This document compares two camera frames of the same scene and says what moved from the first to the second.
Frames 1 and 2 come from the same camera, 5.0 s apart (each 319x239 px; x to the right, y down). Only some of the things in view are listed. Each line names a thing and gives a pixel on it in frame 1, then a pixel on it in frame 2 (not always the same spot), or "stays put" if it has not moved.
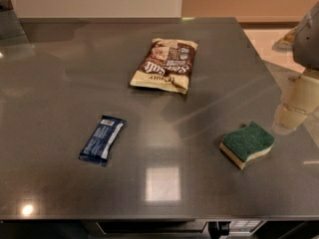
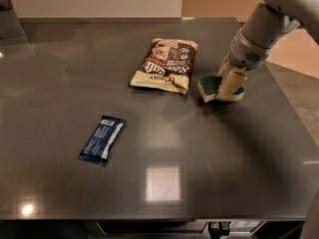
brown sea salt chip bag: x=166 y=64 stays put
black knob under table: x=218 y=229 stays put
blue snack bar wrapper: x=97 y=147 stays put
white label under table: x=243 y=225 stays put
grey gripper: x=308 y=43 to x=245 y=55
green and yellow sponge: x=239 y=146 to x=208 y=88
